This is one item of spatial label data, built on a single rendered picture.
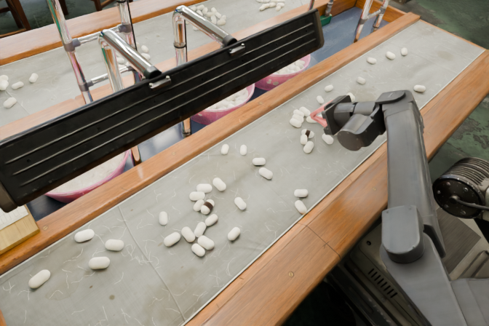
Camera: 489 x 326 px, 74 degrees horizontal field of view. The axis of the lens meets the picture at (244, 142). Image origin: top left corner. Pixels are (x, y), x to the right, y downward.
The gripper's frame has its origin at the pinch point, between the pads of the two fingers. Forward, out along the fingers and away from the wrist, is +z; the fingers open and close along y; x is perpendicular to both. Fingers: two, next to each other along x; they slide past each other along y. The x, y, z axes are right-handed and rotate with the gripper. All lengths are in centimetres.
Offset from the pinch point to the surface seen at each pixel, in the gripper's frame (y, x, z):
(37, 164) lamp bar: 60, -22, -14
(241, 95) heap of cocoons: 2.5, -9.1, 24.3
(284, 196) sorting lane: 19.4, 12.5, -1.8
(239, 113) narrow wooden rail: 10.1, -6.3, 17.5
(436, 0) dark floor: -338, 20, 110
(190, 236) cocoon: 43.6, 7.3, 1.3
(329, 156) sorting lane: 0.5, 12.3, -1.3
